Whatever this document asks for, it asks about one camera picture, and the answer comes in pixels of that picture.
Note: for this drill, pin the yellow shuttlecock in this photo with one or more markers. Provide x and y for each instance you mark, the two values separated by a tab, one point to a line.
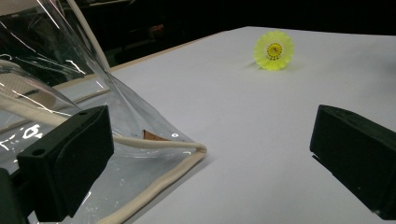
274	50

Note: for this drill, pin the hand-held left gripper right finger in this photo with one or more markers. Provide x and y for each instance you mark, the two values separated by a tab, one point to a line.
358	149

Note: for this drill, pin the clear plastic bag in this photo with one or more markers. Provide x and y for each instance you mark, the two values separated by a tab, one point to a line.
46	74

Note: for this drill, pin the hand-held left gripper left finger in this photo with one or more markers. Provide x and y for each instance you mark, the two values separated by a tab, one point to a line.
67	161

